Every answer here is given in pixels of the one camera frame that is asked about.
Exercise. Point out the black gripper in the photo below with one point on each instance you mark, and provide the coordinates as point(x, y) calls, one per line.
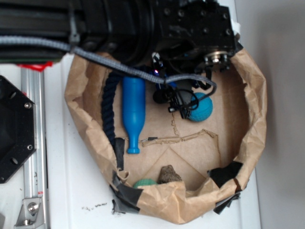
point(197, 38)

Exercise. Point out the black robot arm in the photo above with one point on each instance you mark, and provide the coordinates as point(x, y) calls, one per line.
point(41, 31)

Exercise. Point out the teal dimpled ball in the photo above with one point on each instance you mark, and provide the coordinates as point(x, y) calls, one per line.
point(201, 109)

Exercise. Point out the blue plastic bowling pin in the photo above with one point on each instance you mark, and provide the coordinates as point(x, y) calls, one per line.
point(133, 110)

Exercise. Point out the brown paper bag bin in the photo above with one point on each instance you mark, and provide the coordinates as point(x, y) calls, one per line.
point(214, 158)

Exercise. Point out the brown rock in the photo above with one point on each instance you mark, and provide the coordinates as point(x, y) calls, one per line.
point(168, 174)

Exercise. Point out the green ball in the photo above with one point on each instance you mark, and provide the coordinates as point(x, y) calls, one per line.
point(144, 182)

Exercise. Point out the white tray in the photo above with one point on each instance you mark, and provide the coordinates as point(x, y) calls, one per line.
point(79, 196)

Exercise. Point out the aluminium extrusion rail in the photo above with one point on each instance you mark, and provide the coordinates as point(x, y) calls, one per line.
point(35, 168)

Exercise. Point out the black hexagonal mount plate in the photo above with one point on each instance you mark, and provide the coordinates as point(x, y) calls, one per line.
point(17, 134)

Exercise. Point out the metal corner bracket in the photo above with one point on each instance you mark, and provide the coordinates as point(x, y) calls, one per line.
point(31, 214)

